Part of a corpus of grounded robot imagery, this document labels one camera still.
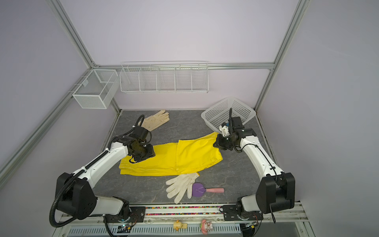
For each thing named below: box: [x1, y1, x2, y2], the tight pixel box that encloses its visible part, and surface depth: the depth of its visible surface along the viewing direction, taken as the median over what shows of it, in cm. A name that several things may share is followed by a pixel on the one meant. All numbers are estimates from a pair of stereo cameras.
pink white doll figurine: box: [199, 219, 214, 236], surface depth 69 cm
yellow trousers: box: [118, 132, 224, 176], surface depth 89 cm
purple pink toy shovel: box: [191, 182, 225, 198], surface depth 81 cm
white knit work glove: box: [165, 172, 200, 205], surface depth 85 cm
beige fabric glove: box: [138, 109, 170, 132], surface depth 118 cm
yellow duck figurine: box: [173, 219, 188, 232], surface depth 70 cm
